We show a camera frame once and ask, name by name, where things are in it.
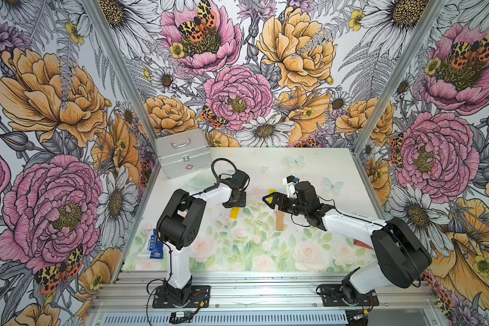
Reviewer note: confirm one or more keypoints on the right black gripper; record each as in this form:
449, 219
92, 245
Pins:
276, 196

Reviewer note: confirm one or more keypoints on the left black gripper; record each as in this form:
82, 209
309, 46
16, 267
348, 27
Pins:
240, 204

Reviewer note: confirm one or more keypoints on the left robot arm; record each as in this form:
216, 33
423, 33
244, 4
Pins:
179, 225

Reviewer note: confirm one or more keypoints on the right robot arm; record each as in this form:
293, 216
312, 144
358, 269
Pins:
401, 258

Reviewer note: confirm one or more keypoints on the natural wooden block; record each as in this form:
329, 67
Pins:
279, 223

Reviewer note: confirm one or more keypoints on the silver metal case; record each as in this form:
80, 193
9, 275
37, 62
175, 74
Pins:
183, 153

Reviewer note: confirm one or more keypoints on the red bandage box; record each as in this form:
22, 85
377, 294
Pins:
362, 244

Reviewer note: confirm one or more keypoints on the blue tissue packet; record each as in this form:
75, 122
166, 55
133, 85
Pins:
155, 246

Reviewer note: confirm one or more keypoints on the small green circuit board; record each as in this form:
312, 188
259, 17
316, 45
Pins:
179, 317

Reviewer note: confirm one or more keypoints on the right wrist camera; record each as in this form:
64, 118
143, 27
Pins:
290, 183

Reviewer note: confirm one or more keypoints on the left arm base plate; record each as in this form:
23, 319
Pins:
190, 297

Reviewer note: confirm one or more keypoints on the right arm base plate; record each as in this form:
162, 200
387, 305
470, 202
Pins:
334, 295

